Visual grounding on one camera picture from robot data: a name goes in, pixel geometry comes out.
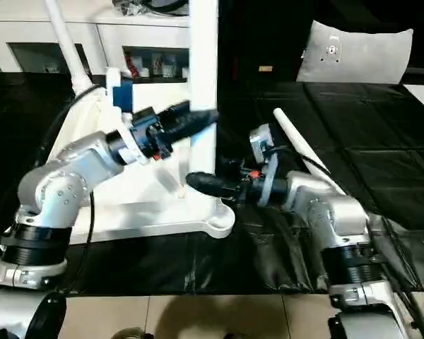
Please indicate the white plastic table leg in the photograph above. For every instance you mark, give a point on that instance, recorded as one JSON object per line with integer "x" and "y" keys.
{"x": 203, "y": 53}
{"x": 304, "y": 148}
{"x": 65, "y": 39}

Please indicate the white plastic table top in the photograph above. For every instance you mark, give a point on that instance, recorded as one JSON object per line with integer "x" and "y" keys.
{"x": 145, "y": 219}

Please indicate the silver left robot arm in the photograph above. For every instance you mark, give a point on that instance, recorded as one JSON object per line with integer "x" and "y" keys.
{"x": 63, "y": 183}

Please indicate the white cup behind glass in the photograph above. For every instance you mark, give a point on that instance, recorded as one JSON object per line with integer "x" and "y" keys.
{"x": 167, "y": 70}

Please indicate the red bottle behind glass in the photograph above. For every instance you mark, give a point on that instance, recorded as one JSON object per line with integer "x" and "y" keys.
{"x": 129, "y": 63}

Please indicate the white glass-door cabinet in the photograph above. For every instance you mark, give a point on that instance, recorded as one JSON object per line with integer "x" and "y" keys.
{"x": 145, "y": 35}

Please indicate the grey helmet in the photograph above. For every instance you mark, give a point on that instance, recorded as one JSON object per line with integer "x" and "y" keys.
{"x": 166, "y": 5}

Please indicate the black work mat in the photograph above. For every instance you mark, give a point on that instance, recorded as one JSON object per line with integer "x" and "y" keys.
{"x": 374, "y": 141}

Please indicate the grey cushion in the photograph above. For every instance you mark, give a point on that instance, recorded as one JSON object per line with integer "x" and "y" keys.
{"x": 357, "y": 53}

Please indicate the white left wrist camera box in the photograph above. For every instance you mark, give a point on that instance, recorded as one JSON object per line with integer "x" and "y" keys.
{"x": 122, "y": 95}

